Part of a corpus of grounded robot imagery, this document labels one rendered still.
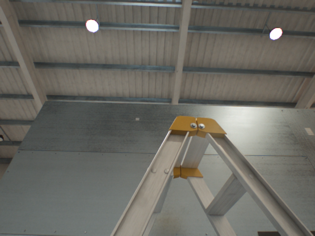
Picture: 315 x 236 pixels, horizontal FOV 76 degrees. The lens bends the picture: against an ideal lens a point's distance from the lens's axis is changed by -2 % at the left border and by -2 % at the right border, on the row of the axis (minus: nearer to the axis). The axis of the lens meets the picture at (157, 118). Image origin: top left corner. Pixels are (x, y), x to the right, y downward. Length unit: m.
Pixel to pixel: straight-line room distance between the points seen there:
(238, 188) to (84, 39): 7.03
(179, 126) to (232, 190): 0.28
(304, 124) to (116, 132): 1.64
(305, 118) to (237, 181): 1.64
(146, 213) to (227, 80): 7.76
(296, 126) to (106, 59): 6.44
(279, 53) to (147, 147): 7.23
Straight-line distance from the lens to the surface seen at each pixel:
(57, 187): 1.53
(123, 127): 1.72
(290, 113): 2.27
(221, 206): 0.90
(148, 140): 1.62
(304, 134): 2.13
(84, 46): 7.59
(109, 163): 1.52
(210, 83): 8.12
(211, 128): 0.78
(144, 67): 7.43
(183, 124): 0.76
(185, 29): 6.33
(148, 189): 0.61
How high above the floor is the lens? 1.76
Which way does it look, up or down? 45 degrees up
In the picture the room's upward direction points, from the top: straight up
